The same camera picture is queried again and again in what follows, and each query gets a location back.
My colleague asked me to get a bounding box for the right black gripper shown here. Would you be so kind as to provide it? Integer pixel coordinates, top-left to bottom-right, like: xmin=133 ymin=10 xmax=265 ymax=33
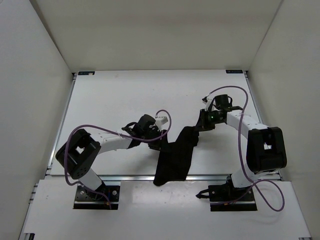
xmin=194 ymin=108 xmax=224 ymax=132

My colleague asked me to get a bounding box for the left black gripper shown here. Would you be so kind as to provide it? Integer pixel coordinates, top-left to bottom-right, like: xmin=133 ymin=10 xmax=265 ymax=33
xmin=142 ymin=127 xmax=171 ymax=153

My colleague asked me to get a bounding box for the black skirt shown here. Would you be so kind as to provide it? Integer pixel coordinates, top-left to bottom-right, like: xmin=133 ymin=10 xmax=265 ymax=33
xmin=153 ymin=126 xmax=199 ymax=187

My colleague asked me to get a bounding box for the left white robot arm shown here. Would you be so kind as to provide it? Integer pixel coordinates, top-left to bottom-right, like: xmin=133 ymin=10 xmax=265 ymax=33
xmin=55 ymin=114 xmax=171 ymax=199

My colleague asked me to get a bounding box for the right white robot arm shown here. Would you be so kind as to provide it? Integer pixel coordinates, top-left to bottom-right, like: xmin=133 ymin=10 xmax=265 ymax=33
xmin=196 ymin=94 xmax=287 ymax=200

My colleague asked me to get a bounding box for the right blue table label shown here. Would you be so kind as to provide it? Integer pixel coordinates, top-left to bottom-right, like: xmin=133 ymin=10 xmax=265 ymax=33
xmin=225 ymin=69 xmax=243 ymax=74

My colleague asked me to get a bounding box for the blue table label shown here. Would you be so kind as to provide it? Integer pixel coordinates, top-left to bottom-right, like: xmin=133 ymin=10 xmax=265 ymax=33
xmin=225 ymin=69 xmax=243 ymax=74
xmin=77 ymin=71 xmax=95 ymax=76

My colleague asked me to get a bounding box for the left blue table label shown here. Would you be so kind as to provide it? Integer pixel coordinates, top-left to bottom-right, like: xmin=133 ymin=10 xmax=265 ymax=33
xmin=77 ymin=71 xmax=95 ymax=76

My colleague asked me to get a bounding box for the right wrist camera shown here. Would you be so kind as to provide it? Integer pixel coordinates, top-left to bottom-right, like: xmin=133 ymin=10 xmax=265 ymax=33
xmin=202 ymin=96 xmax=213 ymax=112

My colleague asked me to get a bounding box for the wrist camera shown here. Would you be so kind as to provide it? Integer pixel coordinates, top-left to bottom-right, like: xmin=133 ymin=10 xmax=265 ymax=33
xmin=154 ymin=116 xmax=168 ymax=129
xmin=202 ymin=96 xmax=213 ymax=112

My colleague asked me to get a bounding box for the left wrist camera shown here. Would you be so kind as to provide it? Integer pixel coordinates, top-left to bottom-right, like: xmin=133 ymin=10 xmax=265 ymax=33
xmin=154 ymin=116 xmax=168 ymax=129

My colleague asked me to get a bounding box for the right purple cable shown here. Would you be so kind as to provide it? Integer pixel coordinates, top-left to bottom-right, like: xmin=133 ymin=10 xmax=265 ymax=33
xmin=204 ymin=85 xmax=286 ymax=212

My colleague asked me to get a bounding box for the purple cable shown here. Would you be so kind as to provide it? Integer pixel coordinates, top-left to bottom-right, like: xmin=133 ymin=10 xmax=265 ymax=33
xmin=204 ymin=85 xmax=286 ymax=212
xmin=63 ymin=109 xmax=172 ymax=210

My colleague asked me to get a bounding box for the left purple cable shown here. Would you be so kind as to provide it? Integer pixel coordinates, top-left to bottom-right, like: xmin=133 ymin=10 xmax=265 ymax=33
xmin=63 ymin=109 xmax=172 ymax=210

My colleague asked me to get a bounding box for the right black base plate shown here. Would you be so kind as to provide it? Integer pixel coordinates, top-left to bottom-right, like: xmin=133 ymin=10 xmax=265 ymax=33
xmin=196 ymin=182 xmax=258 ymax=212

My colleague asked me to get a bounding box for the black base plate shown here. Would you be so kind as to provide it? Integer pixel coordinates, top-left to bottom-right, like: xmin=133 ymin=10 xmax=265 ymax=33
xmin=196 ymin=182 xmax=258 ymax=212
xmin=73 ymin=184 xmax=121 ymax=211

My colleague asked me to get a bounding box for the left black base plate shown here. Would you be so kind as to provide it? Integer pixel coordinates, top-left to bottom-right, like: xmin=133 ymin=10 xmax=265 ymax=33
xmin=73 ymin=184 xmax=121 ymax=211

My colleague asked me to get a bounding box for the aluminium table rail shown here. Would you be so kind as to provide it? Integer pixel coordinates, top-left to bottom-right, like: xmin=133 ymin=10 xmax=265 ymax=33
xmin=44 ymin=174 xmax=283 ymax=183

